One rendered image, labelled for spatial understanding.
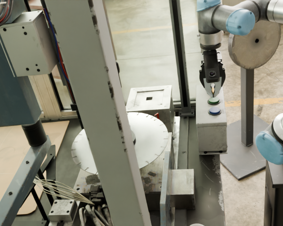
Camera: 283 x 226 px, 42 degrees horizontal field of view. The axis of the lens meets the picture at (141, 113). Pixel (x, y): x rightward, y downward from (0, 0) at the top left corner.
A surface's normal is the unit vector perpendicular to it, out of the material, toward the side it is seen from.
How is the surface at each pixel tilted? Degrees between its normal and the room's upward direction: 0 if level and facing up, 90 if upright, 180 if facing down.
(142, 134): 0
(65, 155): 0
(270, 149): 97
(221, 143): 90
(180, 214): 0
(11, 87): 90
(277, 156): 97
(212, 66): 32
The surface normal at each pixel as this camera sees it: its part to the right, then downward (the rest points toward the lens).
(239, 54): 0.38, 0.40
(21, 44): -0.11, 0.57
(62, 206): -0.16, -0.82
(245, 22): 0.58, 0.38
